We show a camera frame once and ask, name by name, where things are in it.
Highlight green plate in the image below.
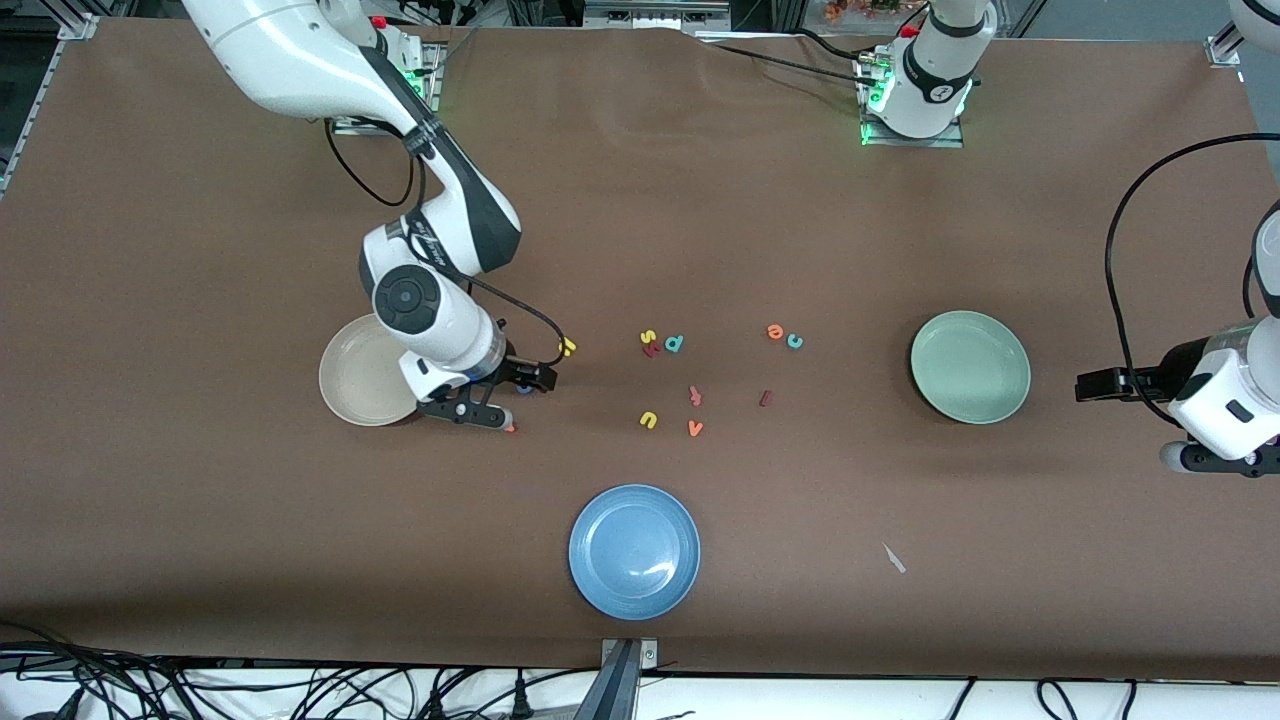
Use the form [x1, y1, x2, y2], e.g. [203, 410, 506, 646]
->
[910, 310, 1032, 425]

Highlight beige brown plate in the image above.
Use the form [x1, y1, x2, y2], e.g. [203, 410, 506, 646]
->
[318, 313, 426, 428]

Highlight blue plate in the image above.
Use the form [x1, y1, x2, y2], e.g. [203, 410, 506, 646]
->
[567, 484, 702, 622]

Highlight brown table cover sheet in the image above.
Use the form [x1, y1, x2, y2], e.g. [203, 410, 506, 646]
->
[0, 18, 1280, 681]

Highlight grey metal box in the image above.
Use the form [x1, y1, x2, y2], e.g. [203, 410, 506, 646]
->
[583, 0, 731, 33]

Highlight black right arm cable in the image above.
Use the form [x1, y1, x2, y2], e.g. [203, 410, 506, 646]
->
[323, 118, 568, 369]

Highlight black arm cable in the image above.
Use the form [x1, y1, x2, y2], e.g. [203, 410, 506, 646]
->
[1105, 133, 1280, 431]
[323, 118, 568, 369]

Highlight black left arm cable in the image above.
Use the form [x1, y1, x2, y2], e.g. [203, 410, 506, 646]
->
[1105, 133, 1280, 431]

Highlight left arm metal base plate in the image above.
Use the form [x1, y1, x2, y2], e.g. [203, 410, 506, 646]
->
[860, 55, 966, 149]

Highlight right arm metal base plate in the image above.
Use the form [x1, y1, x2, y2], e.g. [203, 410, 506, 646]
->
[330, 40, 443, 136]

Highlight looped black floor cable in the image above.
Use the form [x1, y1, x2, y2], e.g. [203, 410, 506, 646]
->
[1037, 678, 1137, 720]

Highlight grey metal camera bracket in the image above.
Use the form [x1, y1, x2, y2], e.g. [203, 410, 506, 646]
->
[588, 637, 661, 720]

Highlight aluminium frame rail bracket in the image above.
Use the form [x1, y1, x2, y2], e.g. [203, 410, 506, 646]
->
[1205, 18, 1247, 69]
[0, 12, 101, 201]

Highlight thin black table cable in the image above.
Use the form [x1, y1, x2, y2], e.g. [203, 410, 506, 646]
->
[700, 28, 873, 87]

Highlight tangled black floor cables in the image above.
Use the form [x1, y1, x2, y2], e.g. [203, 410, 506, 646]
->
[0, 620, 591, 720]

